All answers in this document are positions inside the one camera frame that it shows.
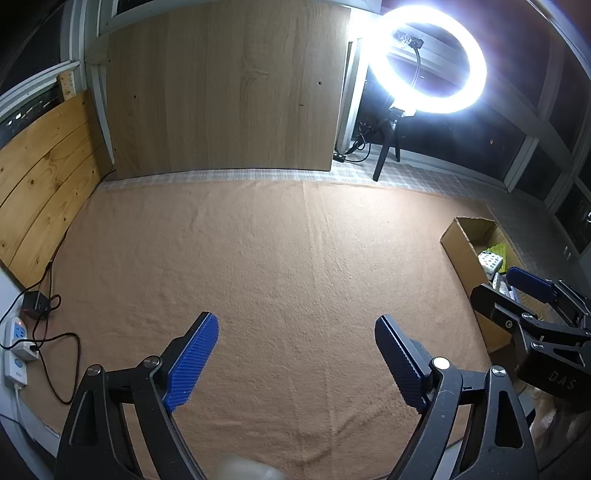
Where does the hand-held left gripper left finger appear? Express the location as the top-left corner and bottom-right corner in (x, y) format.
(53, 311), (220, 480)

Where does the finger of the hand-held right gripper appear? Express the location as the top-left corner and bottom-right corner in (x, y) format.
(505, 266), (591, 326)
(470, 283), (557, 342)

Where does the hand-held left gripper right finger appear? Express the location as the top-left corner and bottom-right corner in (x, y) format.
(374, 314), (542, 480)

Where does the patterned tissue pack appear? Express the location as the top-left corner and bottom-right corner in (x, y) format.
(477, 251), (505, 276)

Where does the cardboard box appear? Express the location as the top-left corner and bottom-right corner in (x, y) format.
(439, 216), (523, 354)

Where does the person's right hand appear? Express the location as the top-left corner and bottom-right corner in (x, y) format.
(527, 387), (591, 440)

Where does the tan felt mat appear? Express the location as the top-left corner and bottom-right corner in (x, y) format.
(28, 178), (509, 480)

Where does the white framed window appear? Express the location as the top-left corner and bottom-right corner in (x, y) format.
(0, 0), (114, 139)
(480, 28), (591, 261)

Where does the pale blurry object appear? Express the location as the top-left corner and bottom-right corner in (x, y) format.
(216, 454), (288, 480)

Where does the checkered cloth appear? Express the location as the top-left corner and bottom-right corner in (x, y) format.
(99, 154), (578, 287)

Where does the black power adapter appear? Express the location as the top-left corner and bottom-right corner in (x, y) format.
(20, 291), (52, 319)

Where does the white power strip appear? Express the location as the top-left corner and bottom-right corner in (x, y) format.
(0, 316), (41, 387)

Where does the black tripod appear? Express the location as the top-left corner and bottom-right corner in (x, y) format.
(371, 105), (403, 182)

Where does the pine plank panel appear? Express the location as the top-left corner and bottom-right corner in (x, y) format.
(0, 89), (115, 288)

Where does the light wooden board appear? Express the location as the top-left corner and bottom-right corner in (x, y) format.
(105, 0), (352, 180)

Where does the phone holder clamp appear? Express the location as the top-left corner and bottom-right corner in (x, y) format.
(394, 28), (424, 51)

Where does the white ring light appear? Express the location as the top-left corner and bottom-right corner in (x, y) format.
(366, 4), (488, 116)

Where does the white door frame post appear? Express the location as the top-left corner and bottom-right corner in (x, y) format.
(334, 39), (371, 158)

